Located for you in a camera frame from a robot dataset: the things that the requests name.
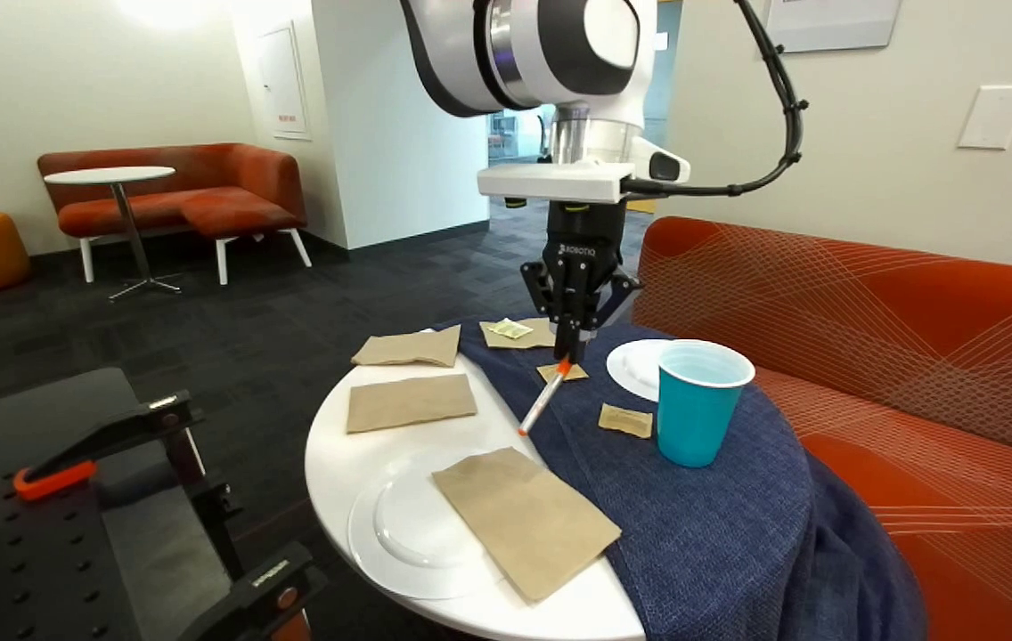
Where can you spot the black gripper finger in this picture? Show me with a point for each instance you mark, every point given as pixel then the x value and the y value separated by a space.
pixel 565 303
pixel 590 303

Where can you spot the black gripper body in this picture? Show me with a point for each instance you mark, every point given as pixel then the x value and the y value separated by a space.
pixel 585 235

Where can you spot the orange and white marker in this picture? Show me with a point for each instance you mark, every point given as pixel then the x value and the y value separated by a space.
pixel 543 404

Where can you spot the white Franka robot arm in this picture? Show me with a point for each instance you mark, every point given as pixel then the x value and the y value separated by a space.
pixel 527 47

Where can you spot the brown paper napkin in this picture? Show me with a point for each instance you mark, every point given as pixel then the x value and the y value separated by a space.
pixel 405 348
pixel 412 404
pixel 543 341
pixel 525 523

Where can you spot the small pale green packet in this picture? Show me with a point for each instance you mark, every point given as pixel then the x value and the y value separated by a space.
pixel 513 333

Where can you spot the white round plate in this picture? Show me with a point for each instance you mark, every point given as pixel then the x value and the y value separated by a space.
pixel 635 369

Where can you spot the teal plastic cup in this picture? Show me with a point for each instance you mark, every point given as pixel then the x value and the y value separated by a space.
pixel 695 416

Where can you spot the navy blue cloth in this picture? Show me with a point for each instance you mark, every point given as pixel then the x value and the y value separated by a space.
pixel 706 535

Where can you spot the orange patterned cloth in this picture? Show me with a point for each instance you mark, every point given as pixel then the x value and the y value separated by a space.
pixel 910 359

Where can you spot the orange sofa with white legs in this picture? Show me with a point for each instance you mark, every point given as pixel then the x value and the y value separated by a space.
pixel 234 189

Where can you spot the black bar clamp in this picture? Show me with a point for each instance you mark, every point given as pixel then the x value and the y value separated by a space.
pixel 259 589

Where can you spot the black perforated work table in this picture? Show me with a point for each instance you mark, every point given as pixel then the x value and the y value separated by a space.
pixel 8 572

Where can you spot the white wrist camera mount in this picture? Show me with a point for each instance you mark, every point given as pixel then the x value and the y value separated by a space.
pixel 552 185

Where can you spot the grey and white wall sign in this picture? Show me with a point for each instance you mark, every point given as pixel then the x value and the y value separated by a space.
pixel 831 23

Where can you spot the white wall poster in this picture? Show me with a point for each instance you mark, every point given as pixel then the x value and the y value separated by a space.
pixel 280 74

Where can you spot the white wall switch plate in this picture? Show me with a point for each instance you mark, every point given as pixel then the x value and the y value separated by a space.
pixel 990 117

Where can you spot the small round white pedestal table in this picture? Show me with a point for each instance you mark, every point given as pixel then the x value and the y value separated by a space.
pixel 108 176

